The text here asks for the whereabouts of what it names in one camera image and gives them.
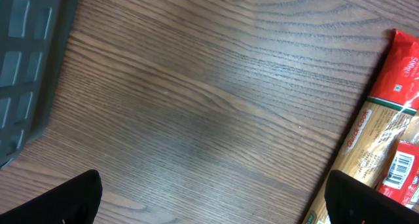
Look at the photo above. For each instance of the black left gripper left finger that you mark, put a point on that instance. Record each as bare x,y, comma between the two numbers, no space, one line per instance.
74,202

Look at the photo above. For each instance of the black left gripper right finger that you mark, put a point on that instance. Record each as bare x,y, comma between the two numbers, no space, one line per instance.
349,201

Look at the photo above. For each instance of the orange spaghetti package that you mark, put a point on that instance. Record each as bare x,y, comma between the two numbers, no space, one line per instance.
381,148

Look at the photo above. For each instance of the grey plastic basket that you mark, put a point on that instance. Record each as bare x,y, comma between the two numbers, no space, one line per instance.
34,35

